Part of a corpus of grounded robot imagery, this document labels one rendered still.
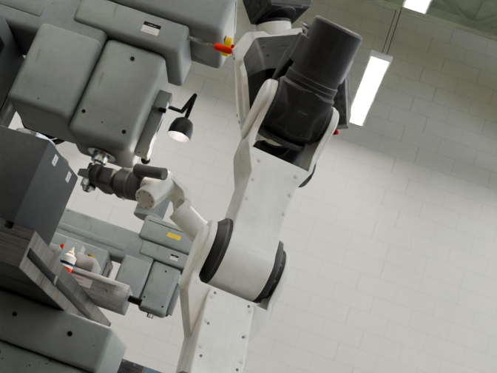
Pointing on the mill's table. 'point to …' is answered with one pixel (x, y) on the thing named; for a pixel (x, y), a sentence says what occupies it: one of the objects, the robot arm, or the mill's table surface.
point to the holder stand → (33, 181)
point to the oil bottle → (69, 260)
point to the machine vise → (100, 288)
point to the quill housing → (118, 101)
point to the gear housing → (141, 33)
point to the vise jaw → (87, 263)
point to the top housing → (196, 22)
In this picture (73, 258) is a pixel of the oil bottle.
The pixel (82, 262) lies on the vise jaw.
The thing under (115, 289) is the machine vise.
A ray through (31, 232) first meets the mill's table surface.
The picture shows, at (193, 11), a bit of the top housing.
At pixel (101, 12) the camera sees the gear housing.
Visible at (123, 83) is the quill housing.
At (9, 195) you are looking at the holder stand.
